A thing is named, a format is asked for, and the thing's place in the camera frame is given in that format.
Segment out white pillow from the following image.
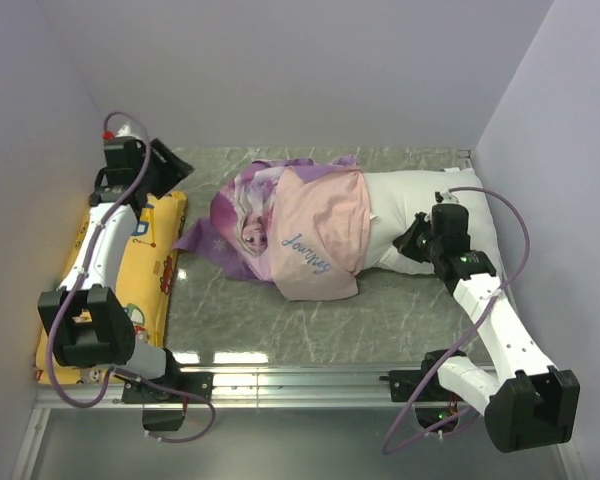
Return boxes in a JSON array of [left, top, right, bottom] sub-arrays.
[[363, 169, 502, 275]]

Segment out pink purple Elsa pillowcase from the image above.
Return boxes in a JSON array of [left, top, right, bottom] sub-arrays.
[[174, 156, 371, 301]]

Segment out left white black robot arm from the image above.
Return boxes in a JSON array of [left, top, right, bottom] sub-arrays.
[[36, 133, 193, 402]]

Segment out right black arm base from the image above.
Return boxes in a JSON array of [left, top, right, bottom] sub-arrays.
[[379, 369, 479, 440]]

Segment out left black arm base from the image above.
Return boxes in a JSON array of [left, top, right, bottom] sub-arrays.
[[121, 372, 217, 444]]

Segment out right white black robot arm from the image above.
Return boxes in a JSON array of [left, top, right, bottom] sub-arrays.
[[394, 203, 580, 453]]

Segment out yellow car-print folded pillow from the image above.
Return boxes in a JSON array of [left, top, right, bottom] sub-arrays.
[[35, 191, 187, 385]]

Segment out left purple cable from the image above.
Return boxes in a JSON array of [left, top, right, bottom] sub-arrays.
[[46, 111, 217, 444]]

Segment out purple cable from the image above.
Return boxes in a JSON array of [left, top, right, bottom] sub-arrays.
[[381, 186, 531, 455], [46, 111, 217, 444]]

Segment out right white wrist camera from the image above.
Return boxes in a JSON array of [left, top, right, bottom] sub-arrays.
[[434, 190, 457, 204]]

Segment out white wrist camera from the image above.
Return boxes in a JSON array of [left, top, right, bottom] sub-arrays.
[[102, 122, 142, 144], [434, 190, 457, 204]]

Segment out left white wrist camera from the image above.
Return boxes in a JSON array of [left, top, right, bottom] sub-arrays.
[[102, 122, 142, 144]]

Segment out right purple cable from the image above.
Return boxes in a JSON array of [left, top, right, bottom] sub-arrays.
[[381, 186, 531, 455]]

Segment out aluminium front rail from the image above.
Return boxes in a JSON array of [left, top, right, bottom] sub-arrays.
[[34, 364, 501, 411]]

